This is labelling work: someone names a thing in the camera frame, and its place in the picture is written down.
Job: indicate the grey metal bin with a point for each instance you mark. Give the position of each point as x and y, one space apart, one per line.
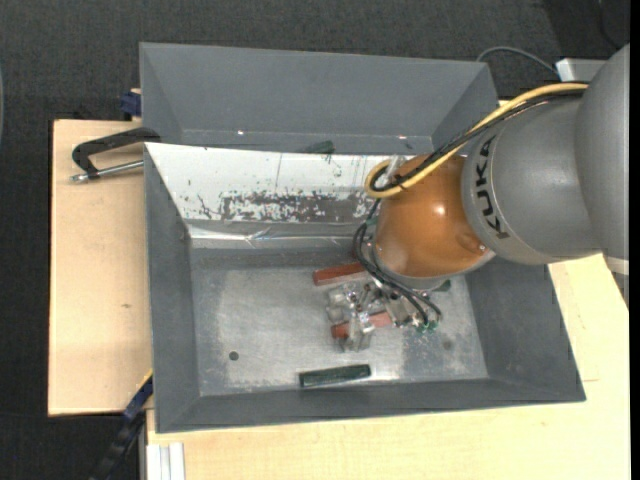
280 328

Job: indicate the dark green flat block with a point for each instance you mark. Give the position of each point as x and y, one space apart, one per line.
334 375

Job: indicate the pale wood flat board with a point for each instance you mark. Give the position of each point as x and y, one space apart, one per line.
97 278

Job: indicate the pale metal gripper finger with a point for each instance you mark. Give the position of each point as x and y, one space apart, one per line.
339 302
359 335

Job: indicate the red-brown block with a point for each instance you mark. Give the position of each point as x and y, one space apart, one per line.
336 273
340 331

